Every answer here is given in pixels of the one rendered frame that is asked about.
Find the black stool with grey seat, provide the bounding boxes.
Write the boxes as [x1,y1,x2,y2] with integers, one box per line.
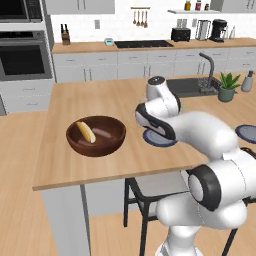
[122,169,240,256]

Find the black toaster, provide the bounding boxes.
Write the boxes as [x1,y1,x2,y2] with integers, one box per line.
[170,26,192,43]

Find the steel wall oven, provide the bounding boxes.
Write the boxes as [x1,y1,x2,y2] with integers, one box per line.
[0,29,56,83]

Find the black coffee machine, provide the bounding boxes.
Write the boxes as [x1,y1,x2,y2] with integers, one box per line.
[208,18,229,44]

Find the grey soap dispenser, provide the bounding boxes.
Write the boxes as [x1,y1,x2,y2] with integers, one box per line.
[240,70,255,93]

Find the pinkish brown sausage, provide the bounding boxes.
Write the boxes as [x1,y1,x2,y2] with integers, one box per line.
[92,127,113,140]

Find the clear glass bottle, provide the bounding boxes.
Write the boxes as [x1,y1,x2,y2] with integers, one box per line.
[226,25,237,41]

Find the grey drawers under oven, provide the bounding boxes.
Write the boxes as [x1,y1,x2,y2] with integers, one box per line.
[0,79,56,115]

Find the brown wooden bowl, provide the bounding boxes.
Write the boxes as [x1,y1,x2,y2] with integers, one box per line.
[65,115,128,158]

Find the grey plate with blue rim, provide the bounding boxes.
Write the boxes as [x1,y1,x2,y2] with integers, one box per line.
[234,124,256,145]
[142,128,179,148]

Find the white wall shelf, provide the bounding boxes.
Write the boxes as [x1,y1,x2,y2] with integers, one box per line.
[167,8,223,15]

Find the dark grey sink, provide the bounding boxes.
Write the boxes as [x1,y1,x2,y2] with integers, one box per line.
[166,76,223,99]

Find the black microwave oven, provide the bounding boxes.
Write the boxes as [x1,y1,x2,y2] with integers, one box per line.
[0,0,45,24]

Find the black hob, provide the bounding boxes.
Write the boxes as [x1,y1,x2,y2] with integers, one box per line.
[113,39,175,50]

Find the grey lower cupboard run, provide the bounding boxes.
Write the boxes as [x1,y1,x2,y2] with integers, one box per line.
[52,46,256,84]

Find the wooden knife block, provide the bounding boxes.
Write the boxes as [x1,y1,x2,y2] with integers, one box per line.
[59,23,72,46]

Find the green plant in grey pot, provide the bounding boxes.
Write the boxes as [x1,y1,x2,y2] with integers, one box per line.
[217,72,242,103]

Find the grey kitchen island base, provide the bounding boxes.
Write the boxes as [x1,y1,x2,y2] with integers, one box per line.
[40,170,188,256]

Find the grey upper cupboards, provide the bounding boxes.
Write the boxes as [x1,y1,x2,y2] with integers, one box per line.
[44,0,116,16]
[209,0,256,14]

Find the dark grey tap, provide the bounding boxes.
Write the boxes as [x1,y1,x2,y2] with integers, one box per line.
[198,51,217,94]

